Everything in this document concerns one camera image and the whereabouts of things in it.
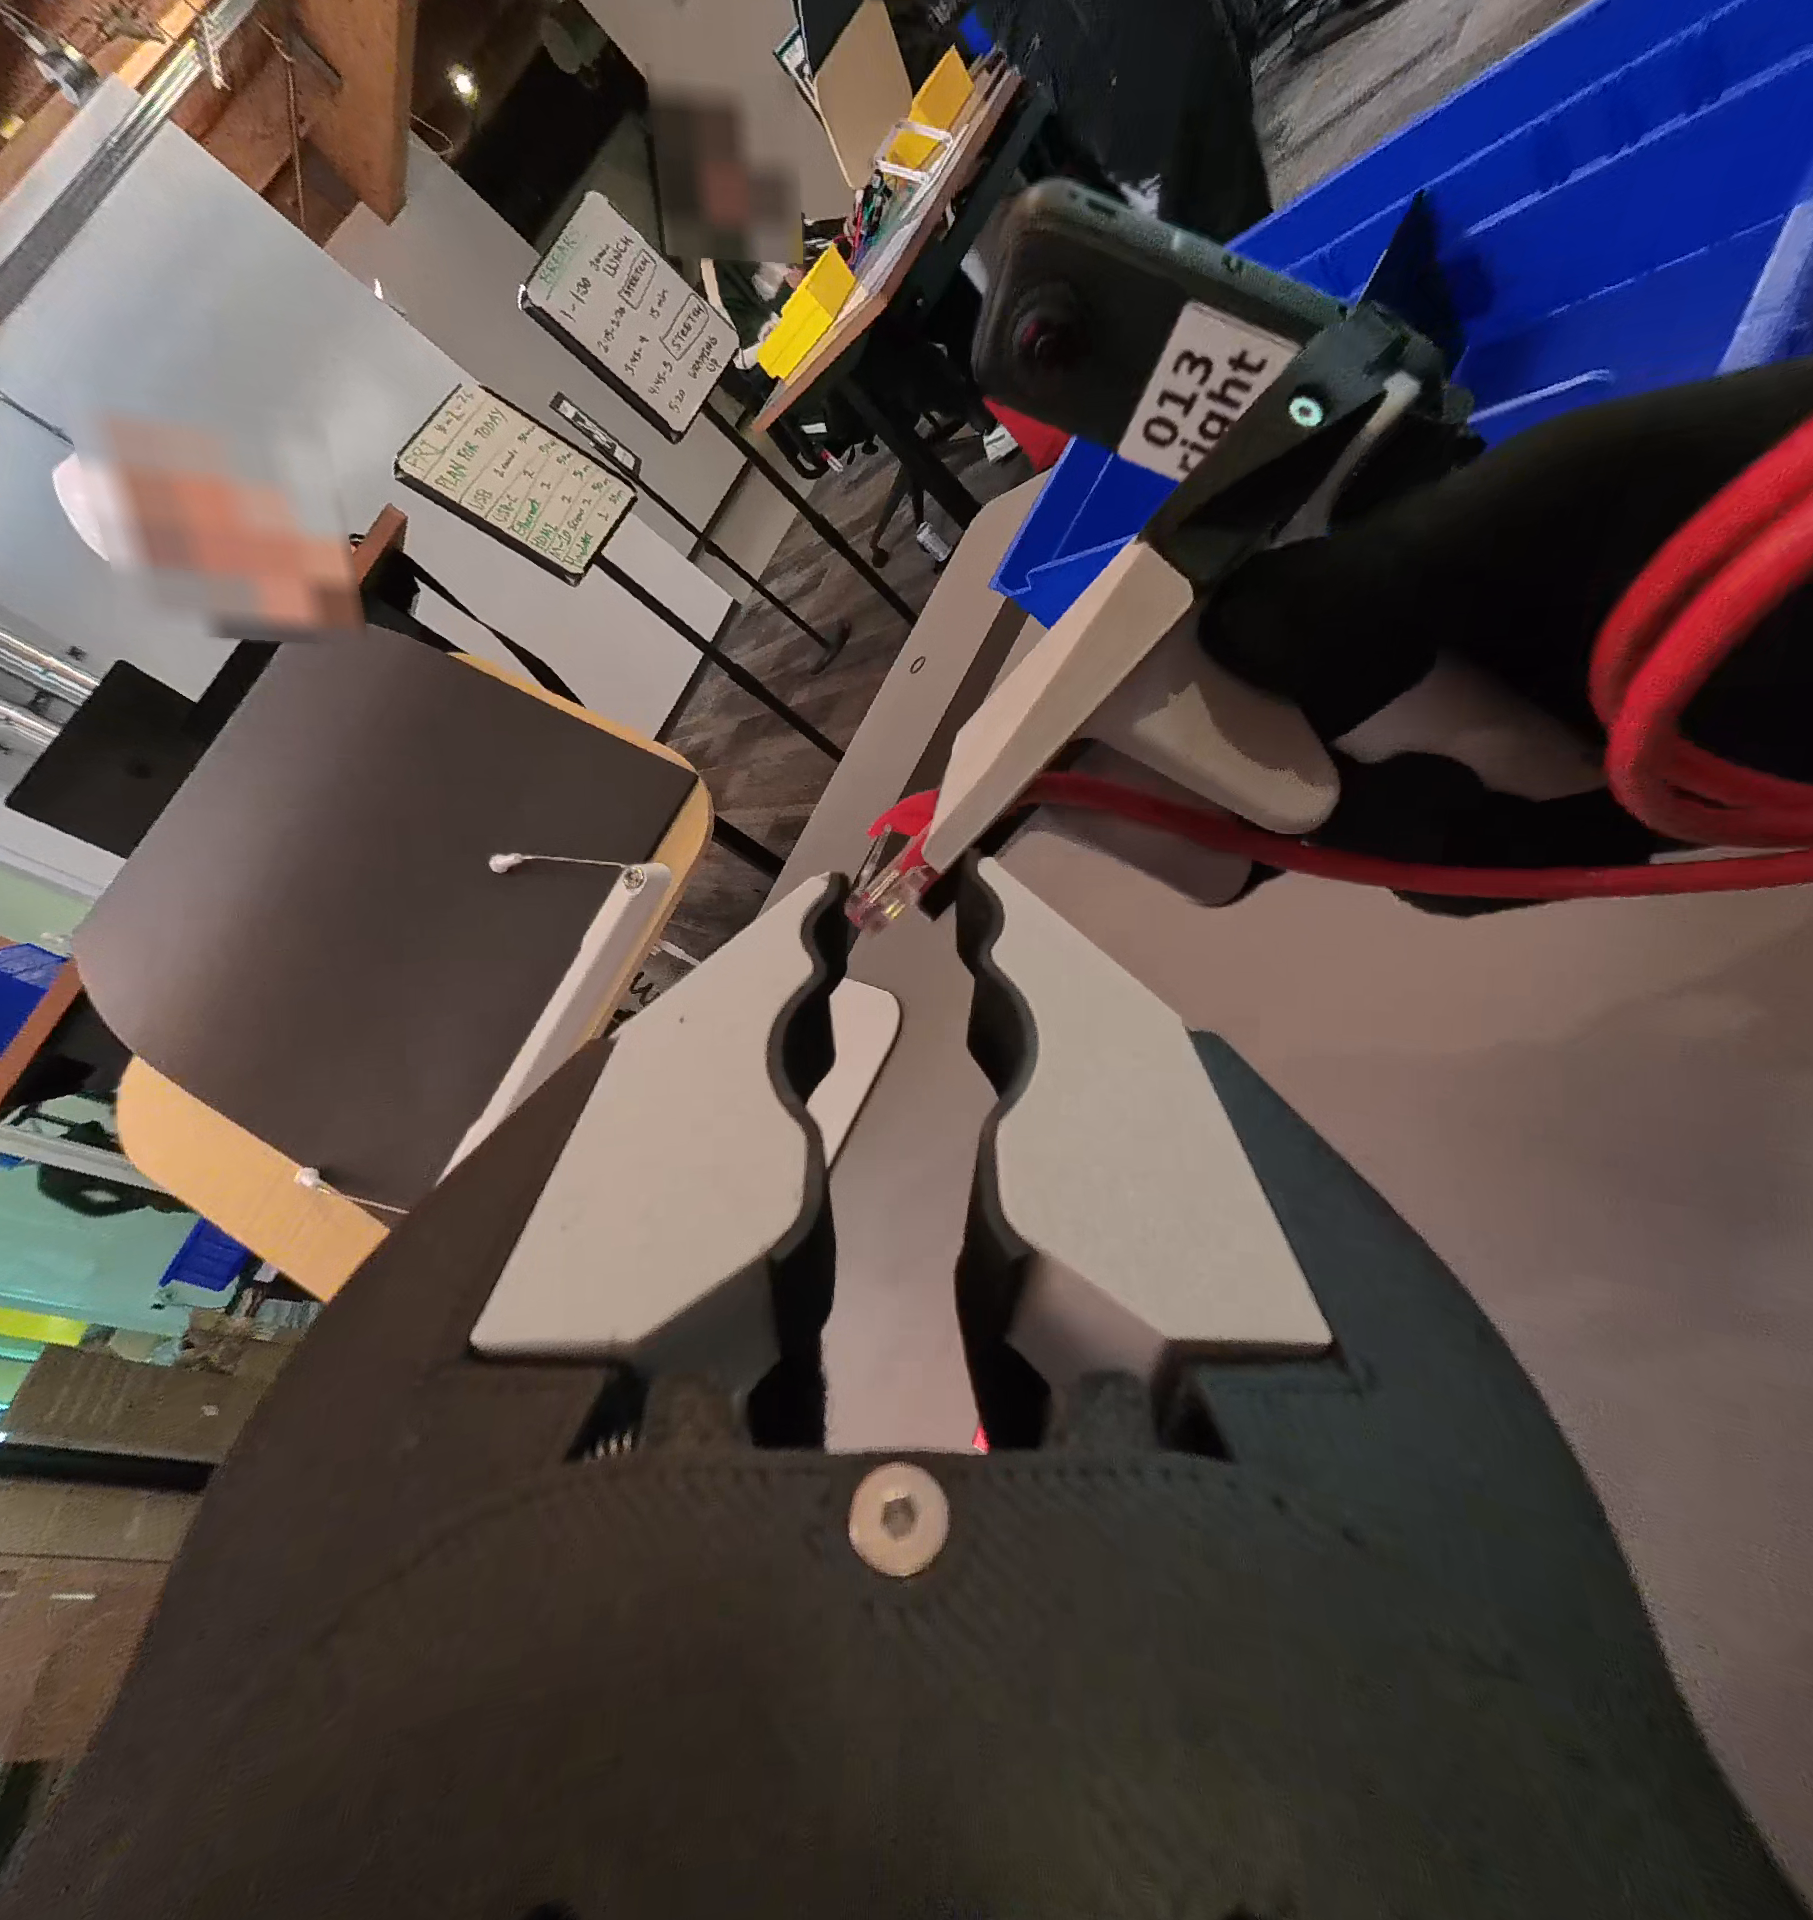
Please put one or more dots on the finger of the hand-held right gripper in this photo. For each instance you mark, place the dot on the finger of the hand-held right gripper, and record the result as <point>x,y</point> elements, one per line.
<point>1071,675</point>
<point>1146,878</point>

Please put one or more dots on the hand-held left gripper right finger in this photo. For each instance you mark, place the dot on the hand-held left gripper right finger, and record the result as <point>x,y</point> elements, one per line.
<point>1146,1185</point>

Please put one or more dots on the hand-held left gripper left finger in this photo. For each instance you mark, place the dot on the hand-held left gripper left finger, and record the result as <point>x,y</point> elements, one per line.
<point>650,1171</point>

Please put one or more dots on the person's right hand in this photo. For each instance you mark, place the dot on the person's right hand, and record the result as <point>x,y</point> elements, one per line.
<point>1417,602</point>

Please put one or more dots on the wooden desk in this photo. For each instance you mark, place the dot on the wooden desk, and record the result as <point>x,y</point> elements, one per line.
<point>908,286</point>

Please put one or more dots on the yellow plastic bin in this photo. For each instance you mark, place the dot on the yellow plastic bin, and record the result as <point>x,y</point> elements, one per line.
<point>808,316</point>
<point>943,90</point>

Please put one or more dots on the beige board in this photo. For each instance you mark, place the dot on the beige board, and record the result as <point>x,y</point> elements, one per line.
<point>861,76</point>

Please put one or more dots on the dark brown table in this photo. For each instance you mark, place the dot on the dark brown table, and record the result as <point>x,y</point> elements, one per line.
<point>366,901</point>

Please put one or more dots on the whiteboard on black stand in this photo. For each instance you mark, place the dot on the whiteboard on black stand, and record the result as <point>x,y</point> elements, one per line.
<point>629,316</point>
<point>516,481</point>

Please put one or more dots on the blue plastic bin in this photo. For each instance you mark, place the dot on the blue plastic bin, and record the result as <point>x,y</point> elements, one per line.
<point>5,1020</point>
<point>1596,181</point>

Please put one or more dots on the black panel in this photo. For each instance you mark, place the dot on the black panel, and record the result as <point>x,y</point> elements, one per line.
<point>125,765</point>

